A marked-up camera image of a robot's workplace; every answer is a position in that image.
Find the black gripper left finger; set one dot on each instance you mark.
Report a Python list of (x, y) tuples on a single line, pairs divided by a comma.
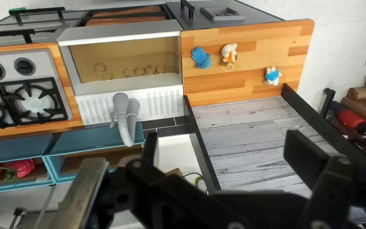
[(150, 148)]

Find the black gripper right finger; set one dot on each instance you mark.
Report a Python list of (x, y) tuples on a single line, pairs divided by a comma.
[(305, 157)]

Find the white rabbit doll blue clothes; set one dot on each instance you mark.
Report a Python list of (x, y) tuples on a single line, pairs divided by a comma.
[(272, 77)]

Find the blue plush doll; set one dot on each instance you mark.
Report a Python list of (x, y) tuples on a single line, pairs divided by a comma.
[(201, 58)]

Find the white duck doll orange beak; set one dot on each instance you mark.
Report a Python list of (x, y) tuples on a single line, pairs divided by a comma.
[(229, 51)]

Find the grey toy faucet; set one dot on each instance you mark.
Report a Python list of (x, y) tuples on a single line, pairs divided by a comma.
[(126, 115)]

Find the grey plank pattern backboard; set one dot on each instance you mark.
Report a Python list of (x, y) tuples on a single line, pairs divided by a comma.
[(251, 140)]

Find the red bottle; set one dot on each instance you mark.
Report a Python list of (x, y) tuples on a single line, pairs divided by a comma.
[(350, 120)]

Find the white toy sink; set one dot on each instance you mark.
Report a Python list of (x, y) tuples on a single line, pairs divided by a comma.
[(107, 109)]

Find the teal storage bin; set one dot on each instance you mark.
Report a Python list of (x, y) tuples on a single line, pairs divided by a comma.
[(85, 142)]

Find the black stove grate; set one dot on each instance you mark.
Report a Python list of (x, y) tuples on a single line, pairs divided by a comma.
[(61, 106)]

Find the wooden stove counter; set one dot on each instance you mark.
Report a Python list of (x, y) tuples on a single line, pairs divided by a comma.
[(69, 90)]

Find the grey square tray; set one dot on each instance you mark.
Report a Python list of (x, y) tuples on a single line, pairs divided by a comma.
[(221, 14)]

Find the black metal rack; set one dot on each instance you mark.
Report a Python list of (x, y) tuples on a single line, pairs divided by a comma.
[(5, 35), (37, 12)]

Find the black frame beam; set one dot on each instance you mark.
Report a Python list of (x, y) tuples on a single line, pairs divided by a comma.
[(318, 119)]

